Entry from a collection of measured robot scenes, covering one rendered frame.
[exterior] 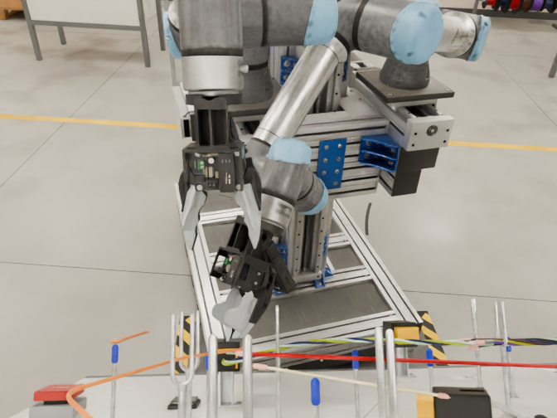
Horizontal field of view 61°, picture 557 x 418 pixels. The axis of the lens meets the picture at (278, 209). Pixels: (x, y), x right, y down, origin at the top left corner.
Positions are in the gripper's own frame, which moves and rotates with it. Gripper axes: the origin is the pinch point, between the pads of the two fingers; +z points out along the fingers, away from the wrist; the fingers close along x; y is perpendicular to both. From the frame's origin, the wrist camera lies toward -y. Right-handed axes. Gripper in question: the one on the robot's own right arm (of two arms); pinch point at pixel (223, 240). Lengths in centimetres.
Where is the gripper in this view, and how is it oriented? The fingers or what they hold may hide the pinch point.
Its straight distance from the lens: 67.2
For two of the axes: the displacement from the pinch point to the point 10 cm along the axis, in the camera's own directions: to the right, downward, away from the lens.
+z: 0.1, 9.6, 2.6
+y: 0.1, 2.6, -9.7
